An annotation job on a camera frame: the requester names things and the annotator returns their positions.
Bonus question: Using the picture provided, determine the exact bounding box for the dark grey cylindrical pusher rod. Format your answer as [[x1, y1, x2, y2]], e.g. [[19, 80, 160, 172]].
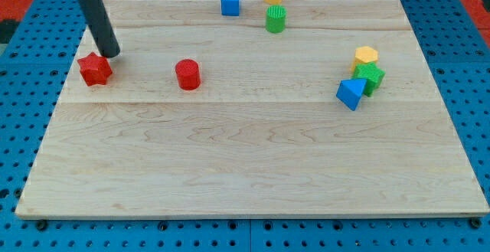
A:
[[77, 0, 120, 58]]

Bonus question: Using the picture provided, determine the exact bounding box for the red star block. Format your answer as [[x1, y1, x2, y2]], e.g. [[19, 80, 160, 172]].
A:
[[77, 52, 113, 87]]

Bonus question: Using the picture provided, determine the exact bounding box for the green star block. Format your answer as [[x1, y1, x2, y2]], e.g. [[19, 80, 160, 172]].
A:
[[351, 62, 386, 97]]

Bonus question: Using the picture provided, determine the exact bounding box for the red cylinder block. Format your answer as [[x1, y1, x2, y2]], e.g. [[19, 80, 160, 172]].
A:
[[175, 59, 201, 90]]

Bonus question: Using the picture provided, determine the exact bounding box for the blue cube block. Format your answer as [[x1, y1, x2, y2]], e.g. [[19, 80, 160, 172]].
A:
[[220, 0, 240, 16]]

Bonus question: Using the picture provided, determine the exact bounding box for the green cylinder block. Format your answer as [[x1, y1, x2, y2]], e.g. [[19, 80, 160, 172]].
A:
[[265, 5, 287, 34]]

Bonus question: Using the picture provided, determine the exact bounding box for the light wooden board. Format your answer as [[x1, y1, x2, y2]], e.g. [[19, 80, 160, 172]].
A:
[[16, 0, 489, 220]]

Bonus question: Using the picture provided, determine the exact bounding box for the blue triangle block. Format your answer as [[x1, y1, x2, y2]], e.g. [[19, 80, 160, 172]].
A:
[[336, 78, 367, 111]]

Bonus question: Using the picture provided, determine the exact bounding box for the yellow hexagon block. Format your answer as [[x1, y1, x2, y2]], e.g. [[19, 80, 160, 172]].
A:
[[350, 46, 379, 72]]

